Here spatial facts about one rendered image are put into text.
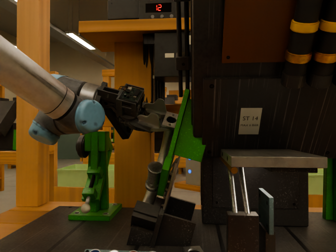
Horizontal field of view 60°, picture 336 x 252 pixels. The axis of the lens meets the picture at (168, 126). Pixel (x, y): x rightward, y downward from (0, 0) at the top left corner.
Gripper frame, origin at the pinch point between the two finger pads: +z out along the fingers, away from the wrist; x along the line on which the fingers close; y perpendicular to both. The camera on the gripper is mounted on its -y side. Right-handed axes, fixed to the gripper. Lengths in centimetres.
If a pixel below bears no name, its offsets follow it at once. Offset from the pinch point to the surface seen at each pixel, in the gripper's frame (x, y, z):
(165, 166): -15.8, 2.2, 3.0
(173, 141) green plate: -10.0, 4.8, 3.3
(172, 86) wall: 796, -606, -121
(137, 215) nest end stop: -23.7, -8.7, -0.4
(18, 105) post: 13, -25, -60
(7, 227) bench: -27, -34, -40
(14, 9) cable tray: 358, -191, -346
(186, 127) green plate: -6.3, 6.7, 5.2
